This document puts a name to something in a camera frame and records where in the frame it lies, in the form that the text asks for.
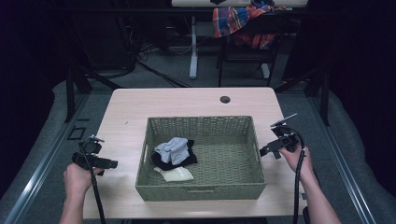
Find aluminium floor rail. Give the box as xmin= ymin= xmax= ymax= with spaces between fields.
xmin=305 ymin=94 xmax=378 ymax=224
xmin=2 ymin=92 xmax=92 ymax=224

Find black chair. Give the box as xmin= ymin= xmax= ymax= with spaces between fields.
xmin=216 ymin=12 xmax=283 ymax=89

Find person's right hand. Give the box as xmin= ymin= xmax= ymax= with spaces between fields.
xmin=278 ymin=145 xmax=316 ymax=183

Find plaid orange blue cloth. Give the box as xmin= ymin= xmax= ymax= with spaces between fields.
xmin=212 ymin=0 xmax=287 ymax=49

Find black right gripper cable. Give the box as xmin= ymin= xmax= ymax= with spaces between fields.
xmin=279 ymin=124 xmax=307 ymax=224

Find black metal stand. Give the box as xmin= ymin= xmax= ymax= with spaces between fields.
xmin=63 ymin=65 xmax=123 ymax=124
xmin=274 ymin=65 xmax=332 ymax=127

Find white table leg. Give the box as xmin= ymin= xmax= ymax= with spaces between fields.
xmin=189 ymin=15 xmax=200 ymax=80

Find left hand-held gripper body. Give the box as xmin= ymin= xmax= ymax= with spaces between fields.
xmin=71 ymin=134 xmax=106 ymax=171

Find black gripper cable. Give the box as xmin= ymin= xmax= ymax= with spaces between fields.
xmin=78 ymin=142 xmax=107 ymax=224
xmin=279 ymin=124 xmax=307 ymax=224

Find person's left hand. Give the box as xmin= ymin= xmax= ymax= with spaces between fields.
xmin=63 ymin=163 xmax=106 ymax=196

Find grey sock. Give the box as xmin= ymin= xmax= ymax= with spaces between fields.
xmin=154 ymin=136 xmax=191 ymax=166

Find black cloth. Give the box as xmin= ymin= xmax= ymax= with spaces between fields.
xmin=150 ymin=139 xmax=199 ymax=172

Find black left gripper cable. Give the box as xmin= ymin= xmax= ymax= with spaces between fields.
xmin=78 ymin=142 xmax=107 ymax=224

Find green woven basket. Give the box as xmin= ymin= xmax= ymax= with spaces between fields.
xmin=135 ymin=115 xmax=268 ymax=203

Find cream sock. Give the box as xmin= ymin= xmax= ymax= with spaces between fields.
xmin=152 ymin=166 xmax=194 ymax=183

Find black floor cables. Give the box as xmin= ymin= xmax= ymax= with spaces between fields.
xmin=135 ymin=41 xmax=191 ymax=89

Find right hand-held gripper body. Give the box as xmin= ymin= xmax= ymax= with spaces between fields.
xmin=269 ymin=113 xmax=304 ymax=154

